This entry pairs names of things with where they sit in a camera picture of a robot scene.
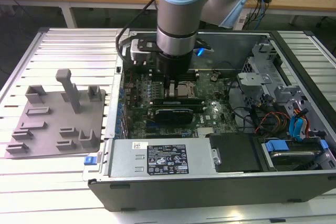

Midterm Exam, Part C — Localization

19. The blue case latch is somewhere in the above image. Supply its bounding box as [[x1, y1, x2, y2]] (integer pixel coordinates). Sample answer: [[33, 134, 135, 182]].
[[83, 155, 99, 166]]

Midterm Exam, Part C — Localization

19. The black open PC case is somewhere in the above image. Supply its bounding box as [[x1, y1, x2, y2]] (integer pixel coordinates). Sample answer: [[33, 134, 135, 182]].
[[82, 28, 336, 213]]

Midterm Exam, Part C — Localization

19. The hard disk in blue carrier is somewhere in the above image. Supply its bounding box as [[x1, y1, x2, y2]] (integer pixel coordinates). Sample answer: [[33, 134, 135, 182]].
[[262, 138, 329, 172]]

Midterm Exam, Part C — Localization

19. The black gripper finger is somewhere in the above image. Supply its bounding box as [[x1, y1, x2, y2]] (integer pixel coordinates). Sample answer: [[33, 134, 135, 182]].
[[164, 75, 180, 98]]

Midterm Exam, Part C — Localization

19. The blue flat cable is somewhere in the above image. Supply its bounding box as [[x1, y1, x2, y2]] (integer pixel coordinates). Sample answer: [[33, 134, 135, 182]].
[[288, 115, 312, 141]]

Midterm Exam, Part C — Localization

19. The grey parts rack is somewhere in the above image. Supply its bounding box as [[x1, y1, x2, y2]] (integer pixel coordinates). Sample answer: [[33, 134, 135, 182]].
[[4, 68, 107, 159]]

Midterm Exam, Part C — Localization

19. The small silver heatsink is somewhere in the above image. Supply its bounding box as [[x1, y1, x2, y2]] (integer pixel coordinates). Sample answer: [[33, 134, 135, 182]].
[[196, 127, 215, 138]]

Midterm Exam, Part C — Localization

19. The silver power supply with label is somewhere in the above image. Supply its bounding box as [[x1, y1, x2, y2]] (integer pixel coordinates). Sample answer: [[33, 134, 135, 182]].
[[103, 138, 220, 179]]

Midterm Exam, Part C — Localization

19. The green motherboard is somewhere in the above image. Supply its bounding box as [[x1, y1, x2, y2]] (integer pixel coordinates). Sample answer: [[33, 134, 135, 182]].
[[122, 70, 241, 140]]

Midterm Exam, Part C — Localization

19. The orange yellow wire bundle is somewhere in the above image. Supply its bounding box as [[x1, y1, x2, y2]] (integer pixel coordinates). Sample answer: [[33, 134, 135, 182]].
[[256, 111, 289, 134]]

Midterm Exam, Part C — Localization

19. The silver CPU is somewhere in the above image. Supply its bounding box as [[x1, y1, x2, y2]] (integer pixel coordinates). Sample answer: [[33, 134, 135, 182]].
[[177, 83, 194, 98]]

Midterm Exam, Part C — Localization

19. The black drive bay cover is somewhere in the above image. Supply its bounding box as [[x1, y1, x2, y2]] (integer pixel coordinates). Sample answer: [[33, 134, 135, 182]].
[[206, 133, 266, 174]]

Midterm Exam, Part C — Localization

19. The black RAM slot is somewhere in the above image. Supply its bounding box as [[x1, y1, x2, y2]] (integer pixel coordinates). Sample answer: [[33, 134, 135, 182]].
[[153, 105, 205, 112]]

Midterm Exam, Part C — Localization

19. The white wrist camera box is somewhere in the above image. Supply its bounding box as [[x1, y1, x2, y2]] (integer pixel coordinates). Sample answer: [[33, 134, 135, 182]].
[[130, 39, 160, 66]]

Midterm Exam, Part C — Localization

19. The metal CPU socket cover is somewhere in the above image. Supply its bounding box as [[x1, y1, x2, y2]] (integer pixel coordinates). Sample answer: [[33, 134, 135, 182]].
[[177, 80, 198, 101]]

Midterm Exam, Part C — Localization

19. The black graphics card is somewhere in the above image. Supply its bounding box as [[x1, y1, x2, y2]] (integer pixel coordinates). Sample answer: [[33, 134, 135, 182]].
[[153, 107, 195, 125]]

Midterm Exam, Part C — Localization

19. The grey metal drive cage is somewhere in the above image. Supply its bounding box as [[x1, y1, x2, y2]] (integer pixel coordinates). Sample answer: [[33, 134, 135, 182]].
[[236, 37, 309, 109]]

